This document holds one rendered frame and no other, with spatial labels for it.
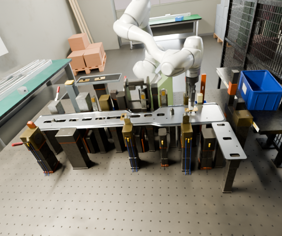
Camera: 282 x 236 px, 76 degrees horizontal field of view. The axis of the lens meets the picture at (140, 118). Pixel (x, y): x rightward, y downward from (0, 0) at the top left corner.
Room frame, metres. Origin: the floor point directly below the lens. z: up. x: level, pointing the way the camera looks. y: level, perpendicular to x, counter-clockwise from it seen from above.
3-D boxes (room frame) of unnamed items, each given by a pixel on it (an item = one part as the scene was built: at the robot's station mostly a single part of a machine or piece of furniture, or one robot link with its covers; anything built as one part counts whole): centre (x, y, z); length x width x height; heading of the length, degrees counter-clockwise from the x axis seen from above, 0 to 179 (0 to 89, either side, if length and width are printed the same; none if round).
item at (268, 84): (0.99, -0.78, 1.09); 0.30 x 0.17 x 0.13; 162
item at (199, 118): (1.05, 0.14, 1.00); 1.38 x 0.22 x 0.02; 81
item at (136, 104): (1.24, -0.01, 0.94); 0.18 x 0.13 x 0.49; 81
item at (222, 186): (0.58, -0.43, 0.84); 0.05 x 0.05 x 0.29; 81
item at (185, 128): (0.78, -0.25, 0.87); 0.12 x 0.07 x 0.35; 171
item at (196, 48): (0.97, -0.33, 1.40); 0.13 x 0.11 x 0.16; 131
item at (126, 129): (0.86, 0.09, 0.87); 0.12 x 0.07 x 0.35; 171
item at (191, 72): (0.98, -0.34, 1.30); 0.09 x 0.09 x 0.06
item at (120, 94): (1.28, 0.12, 0.89); 0.12 x 0.07 x 0.38; 171
